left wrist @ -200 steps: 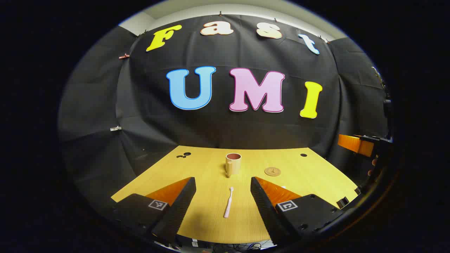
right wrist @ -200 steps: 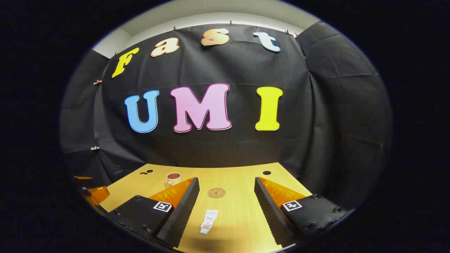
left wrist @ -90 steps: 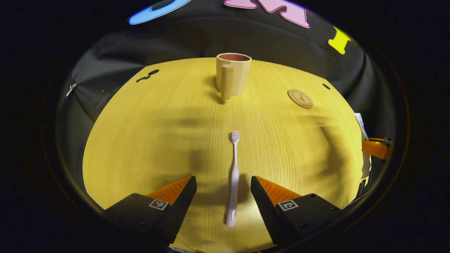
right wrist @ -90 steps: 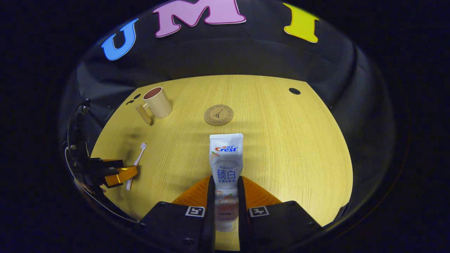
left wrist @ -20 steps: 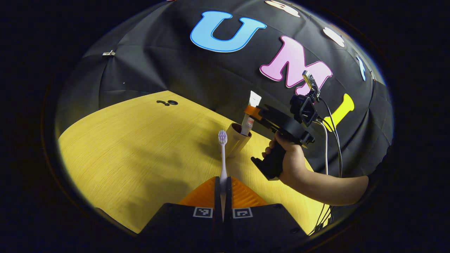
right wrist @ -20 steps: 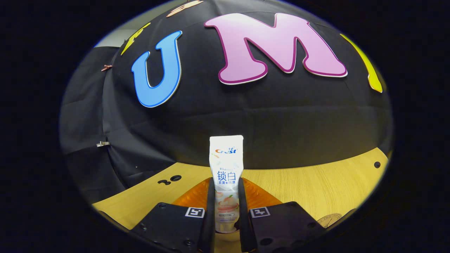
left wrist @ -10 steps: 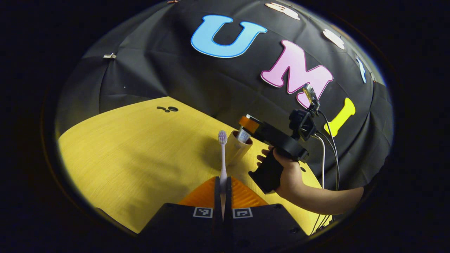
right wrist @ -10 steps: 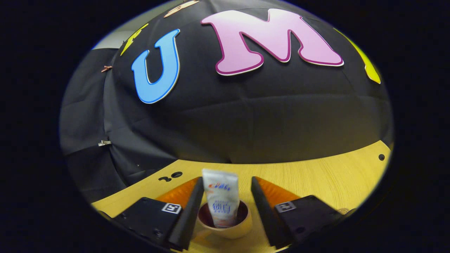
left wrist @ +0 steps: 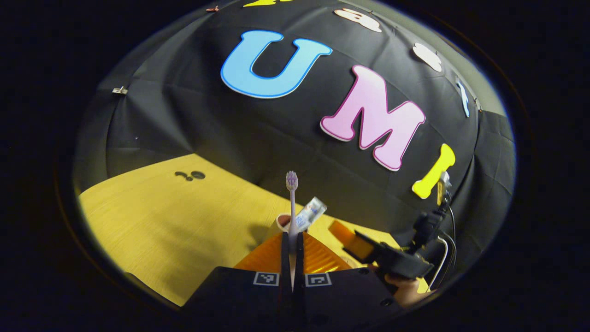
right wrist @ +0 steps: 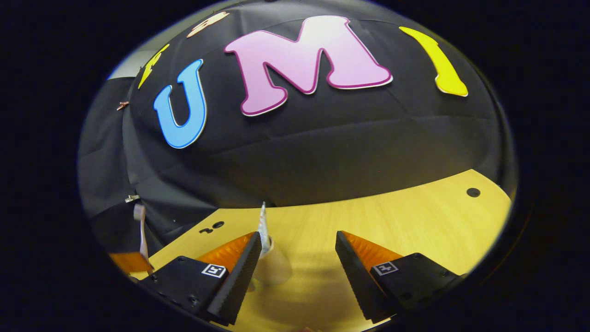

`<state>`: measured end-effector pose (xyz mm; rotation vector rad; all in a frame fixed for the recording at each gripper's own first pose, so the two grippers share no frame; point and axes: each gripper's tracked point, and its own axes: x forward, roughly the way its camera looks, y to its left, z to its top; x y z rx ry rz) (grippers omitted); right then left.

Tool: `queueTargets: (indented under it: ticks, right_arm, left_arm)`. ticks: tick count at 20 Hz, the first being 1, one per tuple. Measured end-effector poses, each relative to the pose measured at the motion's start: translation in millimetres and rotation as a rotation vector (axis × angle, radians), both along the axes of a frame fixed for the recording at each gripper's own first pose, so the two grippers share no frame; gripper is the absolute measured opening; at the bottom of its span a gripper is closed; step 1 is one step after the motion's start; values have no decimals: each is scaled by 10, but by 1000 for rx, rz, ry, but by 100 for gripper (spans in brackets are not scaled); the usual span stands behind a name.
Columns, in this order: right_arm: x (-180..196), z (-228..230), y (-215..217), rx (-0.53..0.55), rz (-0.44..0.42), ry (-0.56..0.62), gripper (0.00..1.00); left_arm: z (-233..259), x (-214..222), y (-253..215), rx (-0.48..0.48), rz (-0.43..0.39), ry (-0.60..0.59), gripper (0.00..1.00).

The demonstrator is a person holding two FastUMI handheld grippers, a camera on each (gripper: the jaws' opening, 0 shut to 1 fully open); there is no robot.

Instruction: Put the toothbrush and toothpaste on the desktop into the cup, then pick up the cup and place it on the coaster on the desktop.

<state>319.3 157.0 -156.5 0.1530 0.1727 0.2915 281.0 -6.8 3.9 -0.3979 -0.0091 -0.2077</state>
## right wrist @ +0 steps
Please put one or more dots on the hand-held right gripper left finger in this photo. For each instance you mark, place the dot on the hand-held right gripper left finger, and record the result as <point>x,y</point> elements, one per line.
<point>237,281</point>

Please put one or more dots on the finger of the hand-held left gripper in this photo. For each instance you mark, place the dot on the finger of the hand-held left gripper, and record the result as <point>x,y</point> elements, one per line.
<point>131,263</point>

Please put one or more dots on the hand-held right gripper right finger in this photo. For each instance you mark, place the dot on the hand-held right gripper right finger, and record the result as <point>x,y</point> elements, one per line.
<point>355,276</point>

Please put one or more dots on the beige cup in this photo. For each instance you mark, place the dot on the beige cup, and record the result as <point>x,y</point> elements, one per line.
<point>276,267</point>

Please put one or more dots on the white toothpaste tube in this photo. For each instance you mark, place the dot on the white toothpaste tube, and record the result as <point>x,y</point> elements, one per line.
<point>264,226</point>

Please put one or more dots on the wooden desktop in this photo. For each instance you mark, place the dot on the wooden desktop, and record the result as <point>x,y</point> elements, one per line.
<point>415,221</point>

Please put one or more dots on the silver metal clip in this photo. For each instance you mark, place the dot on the silver metal clip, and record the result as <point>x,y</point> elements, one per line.
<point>132,198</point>

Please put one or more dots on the black backdrop cloth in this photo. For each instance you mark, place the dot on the black backdrop cloth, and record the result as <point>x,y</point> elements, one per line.
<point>322,147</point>

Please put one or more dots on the copper metal clip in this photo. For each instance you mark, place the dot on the copper metal clip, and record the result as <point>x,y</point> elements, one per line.
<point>122,105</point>

